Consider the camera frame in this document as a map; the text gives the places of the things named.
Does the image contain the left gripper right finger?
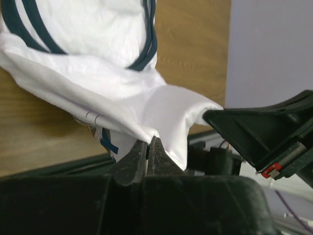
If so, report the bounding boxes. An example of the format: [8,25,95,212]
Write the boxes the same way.
[147,137,184,176]

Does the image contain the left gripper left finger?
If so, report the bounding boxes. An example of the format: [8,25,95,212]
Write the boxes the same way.
[107,140,148,187]

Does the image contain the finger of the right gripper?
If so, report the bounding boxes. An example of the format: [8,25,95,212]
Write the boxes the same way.
[203,90,313,180]

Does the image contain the white tank top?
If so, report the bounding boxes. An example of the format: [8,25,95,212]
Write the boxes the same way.
[0,0,221,170]

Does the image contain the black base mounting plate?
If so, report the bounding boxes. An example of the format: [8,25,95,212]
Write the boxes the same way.
[0,129,245,183]

